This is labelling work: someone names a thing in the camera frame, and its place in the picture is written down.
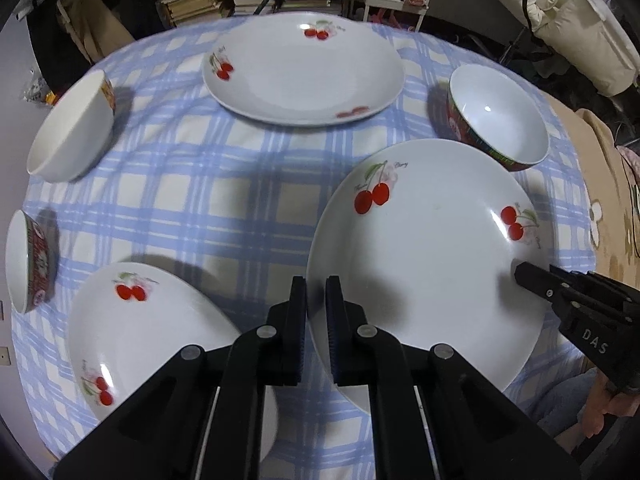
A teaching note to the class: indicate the cherry plate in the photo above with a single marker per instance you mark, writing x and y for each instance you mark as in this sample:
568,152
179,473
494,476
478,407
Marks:
425,236
303,69
126,321

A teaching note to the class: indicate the beige flower blanket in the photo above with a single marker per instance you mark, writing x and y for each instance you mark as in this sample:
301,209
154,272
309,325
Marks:
611,189

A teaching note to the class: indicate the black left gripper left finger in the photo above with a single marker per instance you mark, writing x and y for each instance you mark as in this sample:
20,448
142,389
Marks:
200,415

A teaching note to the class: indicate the cream recliner chair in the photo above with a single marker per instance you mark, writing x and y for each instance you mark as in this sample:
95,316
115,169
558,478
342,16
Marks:
584,32

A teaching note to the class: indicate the person's right hand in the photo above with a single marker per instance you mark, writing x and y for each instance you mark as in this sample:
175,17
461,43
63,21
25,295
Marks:
601,402

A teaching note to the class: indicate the white bowl cat pattern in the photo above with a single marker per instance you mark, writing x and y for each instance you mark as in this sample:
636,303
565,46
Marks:
75,132

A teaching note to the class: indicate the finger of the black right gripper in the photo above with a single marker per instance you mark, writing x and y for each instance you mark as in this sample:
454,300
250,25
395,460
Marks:
540,282

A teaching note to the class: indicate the red patterned bowl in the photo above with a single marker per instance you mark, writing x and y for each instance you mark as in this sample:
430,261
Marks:
490,111
28,263

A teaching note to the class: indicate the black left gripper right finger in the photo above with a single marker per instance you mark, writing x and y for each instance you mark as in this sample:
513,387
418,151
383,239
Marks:
434,415

